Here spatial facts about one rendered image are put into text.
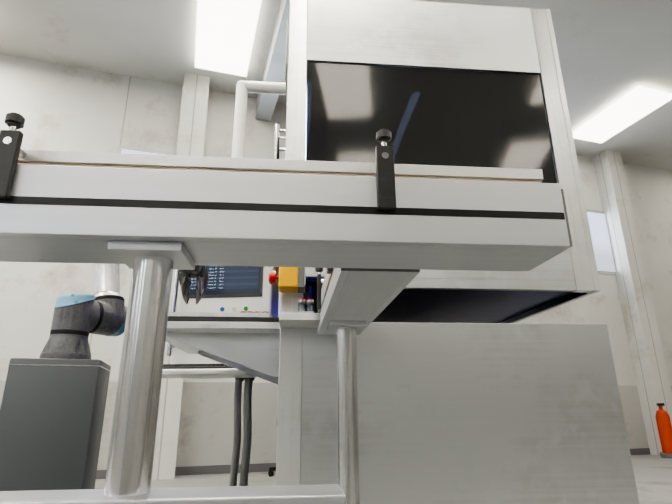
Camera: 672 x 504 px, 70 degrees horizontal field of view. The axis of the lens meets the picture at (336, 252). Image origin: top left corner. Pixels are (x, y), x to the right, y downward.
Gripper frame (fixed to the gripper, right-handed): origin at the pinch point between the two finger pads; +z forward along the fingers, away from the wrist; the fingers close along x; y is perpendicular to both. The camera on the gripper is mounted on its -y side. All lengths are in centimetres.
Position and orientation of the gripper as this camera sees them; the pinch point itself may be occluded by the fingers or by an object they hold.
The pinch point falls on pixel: (192, 300)
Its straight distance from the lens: 168.9
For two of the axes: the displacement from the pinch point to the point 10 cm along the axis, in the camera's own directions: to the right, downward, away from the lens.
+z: 0.3, 9.5, -3.1
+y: 0.9, -3.1, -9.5
